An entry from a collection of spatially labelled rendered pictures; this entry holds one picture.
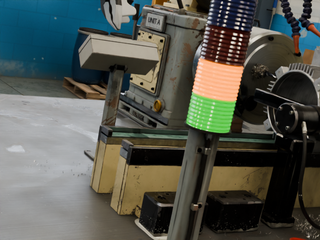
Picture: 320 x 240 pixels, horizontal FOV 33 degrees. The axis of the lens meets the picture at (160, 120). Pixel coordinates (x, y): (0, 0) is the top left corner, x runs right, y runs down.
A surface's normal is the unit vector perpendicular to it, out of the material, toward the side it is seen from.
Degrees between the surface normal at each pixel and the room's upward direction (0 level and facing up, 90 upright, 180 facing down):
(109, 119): 90
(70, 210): 0
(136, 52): 50
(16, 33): 90
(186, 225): 90
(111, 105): 90
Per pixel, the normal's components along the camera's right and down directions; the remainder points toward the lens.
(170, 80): -0.85, -0.06
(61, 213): 0.18, -0.96
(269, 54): 0.48, 0.27
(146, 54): 0.49, -0.40
